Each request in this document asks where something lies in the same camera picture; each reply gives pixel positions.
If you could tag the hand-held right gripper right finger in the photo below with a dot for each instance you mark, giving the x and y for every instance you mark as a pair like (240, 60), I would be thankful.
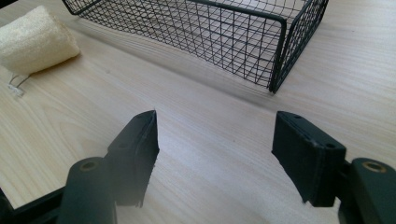
(308, 161)

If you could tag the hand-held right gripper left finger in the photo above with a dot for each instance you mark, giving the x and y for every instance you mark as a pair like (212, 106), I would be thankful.
(134, 158)

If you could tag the cream loofah sponge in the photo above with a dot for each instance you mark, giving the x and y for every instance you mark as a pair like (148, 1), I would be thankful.
(34, 42)

